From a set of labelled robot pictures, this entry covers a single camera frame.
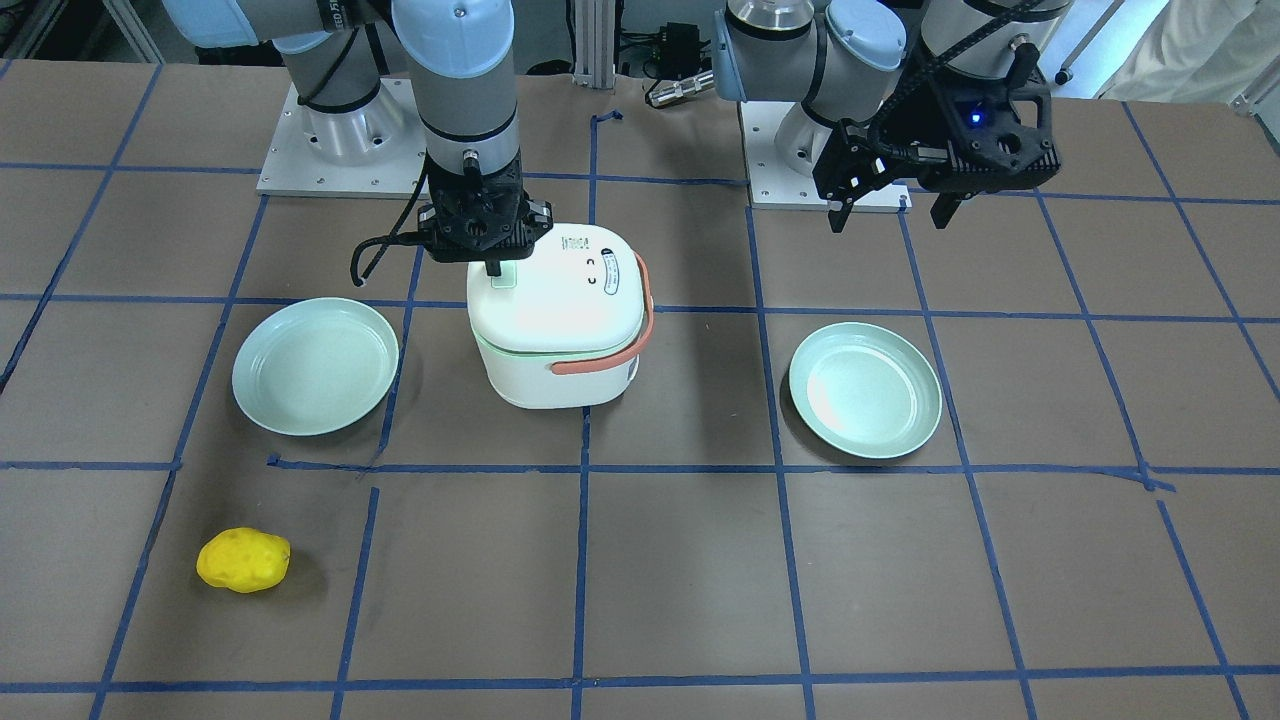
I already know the green plate near potato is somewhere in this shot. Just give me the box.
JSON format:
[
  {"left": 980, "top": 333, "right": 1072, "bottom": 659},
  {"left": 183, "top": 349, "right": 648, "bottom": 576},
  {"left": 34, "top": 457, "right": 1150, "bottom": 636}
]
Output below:
[{"left": 230, "top": 297, "right": 401, "bottom": 437}]

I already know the aluminium frame post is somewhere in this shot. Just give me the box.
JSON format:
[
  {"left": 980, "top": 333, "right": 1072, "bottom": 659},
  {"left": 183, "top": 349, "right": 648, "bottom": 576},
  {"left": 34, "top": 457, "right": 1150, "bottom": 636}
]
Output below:
[{"left": 570, "top": 1, "right": 618, "bottom": 91}]

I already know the yellow toy potato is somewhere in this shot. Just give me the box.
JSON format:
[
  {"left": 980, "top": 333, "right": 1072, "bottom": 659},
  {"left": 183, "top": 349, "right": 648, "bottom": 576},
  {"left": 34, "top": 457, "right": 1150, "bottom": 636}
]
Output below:
[{"left": 195, "top": 527, "right": 292, "bottom": 594}]

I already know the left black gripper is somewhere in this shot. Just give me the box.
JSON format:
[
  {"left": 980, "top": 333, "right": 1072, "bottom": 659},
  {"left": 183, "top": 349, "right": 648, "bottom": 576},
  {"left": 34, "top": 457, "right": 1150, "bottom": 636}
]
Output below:
[{"left": 812, "top": 61, "right": 1062, "bottom": 233}]

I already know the white rice cooker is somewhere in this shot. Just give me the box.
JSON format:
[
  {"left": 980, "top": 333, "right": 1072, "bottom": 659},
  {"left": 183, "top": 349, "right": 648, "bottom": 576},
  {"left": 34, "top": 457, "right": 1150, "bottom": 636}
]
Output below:
[{"left": 466, "top": 223, "right": 657, "bottom": 410}]

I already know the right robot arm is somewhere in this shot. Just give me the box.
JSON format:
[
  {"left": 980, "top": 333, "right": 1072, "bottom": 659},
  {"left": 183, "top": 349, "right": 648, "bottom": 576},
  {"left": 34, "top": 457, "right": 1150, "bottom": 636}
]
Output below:
[{"left": 164, "top": 1, "right": 554, "bottom": 286}]

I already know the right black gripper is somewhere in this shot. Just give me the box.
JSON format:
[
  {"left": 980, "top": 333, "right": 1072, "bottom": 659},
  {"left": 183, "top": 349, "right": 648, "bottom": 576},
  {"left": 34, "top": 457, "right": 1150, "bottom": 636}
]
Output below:
[{"left": 417, "top": 160, "right": 554, "bottom": 279}]

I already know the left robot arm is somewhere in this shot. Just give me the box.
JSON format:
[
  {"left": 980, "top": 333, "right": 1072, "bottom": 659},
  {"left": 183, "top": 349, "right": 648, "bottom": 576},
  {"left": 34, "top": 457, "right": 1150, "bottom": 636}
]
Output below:
[{"left": 713, "top": 1, "right": 1070, "bottom": 232}]

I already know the green plate far side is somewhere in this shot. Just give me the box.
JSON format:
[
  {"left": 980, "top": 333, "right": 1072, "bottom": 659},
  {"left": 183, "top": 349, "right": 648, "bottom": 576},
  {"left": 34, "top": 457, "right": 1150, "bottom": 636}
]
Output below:
[{"left": 787, "top": 322, "right": 943, "bottom": 459}]

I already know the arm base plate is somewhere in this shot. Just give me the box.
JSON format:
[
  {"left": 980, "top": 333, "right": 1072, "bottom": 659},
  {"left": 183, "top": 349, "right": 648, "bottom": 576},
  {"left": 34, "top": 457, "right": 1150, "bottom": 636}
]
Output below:
[
  {"left": 256, "top": 78, "right": 425, "bottom": 199},
  {"left": 740, "top": 100, "right": 913, "bottom": 213}
]

